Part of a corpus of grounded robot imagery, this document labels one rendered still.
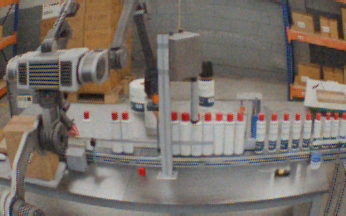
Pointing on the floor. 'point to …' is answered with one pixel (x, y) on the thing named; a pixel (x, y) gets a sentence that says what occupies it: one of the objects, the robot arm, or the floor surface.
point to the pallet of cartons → (100, 38)
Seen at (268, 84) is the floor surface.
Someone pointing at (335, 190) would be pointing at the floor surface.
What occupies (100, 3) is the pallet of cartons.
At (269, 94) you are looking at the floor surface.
